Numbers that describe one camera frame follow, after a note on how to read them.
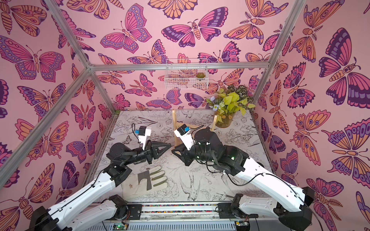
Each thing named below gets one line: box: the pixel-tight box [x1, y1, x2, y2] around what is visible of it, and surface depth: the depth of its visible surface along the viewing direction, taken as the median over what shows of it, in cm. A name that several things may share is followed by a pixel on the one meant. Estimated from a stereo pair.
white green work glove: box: [121, 165, 170, 197], surface depth 85 cm
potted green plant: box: [205, 84, 257, 129], surface depth 99 cm
